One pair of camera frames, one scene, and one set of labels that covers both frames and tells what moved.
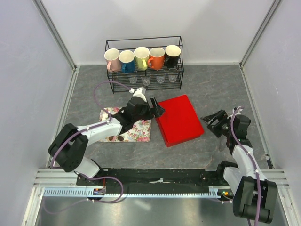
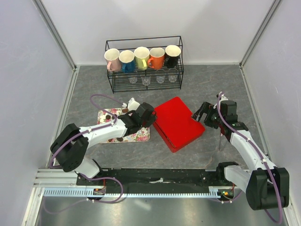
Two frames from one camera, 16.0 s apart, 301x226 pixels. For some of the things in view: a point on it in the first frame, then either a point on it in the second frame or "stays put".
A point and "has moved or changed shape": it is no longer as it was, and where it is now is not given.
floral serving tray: x=140 y=132 stays put
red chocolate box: x=174 y=142 has moved or changed shape
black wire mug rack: x=145 y=63 stays put
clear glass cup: x=160 y=79 stays put
